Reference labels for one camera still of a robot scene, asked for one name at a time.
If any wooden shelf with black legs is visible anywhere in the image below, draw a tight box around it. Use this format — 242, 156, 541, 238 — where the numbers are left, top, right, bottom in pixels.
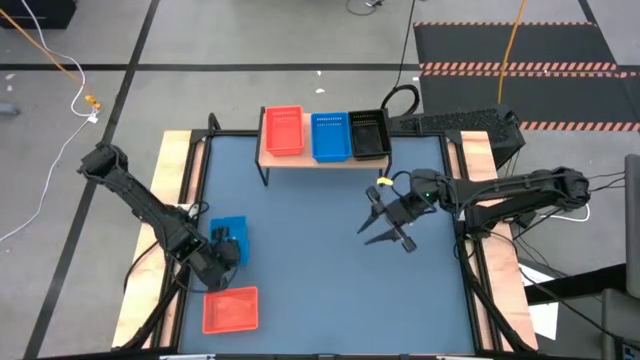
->
255, 106, 393, 189

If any orange cable with plug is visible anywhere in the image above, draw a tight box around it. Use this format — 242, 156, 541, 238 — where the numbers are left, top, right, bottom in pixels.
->
0, 8, 102, 111

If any wooden table side plank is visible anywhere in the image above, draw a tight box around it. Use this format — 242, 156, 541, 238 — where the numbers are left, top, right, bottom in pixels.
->
112, 130, 207, 349
447, 130, 540, 351

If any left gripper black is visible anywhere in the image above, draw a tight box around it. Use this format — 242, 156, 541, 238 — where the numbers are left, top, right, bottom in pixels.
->
197, 228, 242, 294

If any yellow extension cable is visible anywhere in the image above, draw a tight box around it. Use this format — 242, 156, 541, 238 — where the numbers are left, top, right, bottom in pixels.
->
496, 0, 527, 105

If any grey case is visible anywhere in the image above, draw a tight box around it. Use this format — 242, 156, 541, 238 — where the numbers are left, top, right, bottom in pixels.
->
600, 288, 640, 360

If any black plastic basket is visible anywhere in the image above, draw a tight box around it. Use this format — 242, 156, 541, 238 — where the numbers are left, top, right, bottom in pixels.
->
347, 108, 393, 162

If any grey upright panel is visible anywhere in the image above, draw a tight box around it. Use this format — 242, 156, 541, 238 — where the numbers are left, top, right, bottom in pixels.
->
624, 153, 640, 287

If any black metal table frame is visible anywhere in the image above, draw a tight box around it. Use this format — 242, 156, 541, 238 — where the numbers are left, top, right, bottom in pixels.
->
117, 112, 539, 360

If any black box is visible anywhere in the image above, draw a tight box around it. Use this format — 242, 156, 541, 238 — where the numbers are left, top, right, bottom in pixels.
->
0, 0, 78, 30

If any black hazard-striped floor mat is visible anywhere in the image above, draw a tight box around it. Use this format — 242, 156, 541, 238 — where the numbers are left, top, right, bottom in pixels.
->
412, 20, 619, 72
418, 70, 640, 133

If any black beam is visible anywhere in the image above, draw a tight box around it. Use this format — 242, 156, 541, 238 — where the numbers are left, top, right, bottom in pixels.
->
523, 262, 640, 307

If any blue plastic basket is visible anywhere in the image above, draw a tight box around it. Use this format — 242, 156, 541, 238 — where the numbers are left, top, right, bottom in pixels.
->
310, 111, 353, 164
208, 215, 250, 267

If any black looped floor cable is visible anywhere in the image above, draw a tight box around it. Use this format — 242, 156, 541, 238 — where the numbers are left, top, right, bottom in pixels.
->
380, 0, 421, 117

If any orange-red plastic basket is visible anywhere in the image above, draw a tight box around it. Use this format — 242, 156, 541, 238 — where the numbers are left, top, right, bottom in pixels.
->
264, 104, 306, 157
202, 285, 260, 335

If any thin black cable coil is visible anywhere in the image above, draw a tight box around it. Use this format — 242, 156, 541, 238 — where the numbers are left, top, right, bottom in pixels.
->
345, 0, 386, 17

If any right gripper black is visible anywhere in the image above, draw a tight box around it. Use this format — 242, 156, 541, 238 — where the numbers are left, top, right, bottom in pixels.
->
357, 185, 424, 254

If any white cable with plug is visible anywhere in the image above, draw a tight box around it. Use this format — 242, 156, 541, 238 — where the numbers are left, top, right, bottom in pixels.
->
0, 0, 100, 242

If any white paper sheet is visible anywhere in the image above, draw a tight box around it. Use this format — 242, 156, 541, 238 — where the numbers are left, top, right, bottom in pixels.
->
518, 263, 560, 342

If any white power cable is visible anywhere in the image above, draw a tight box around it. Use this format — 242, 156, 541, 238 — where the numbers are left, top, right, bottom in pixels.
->
549, 202, 592, 224

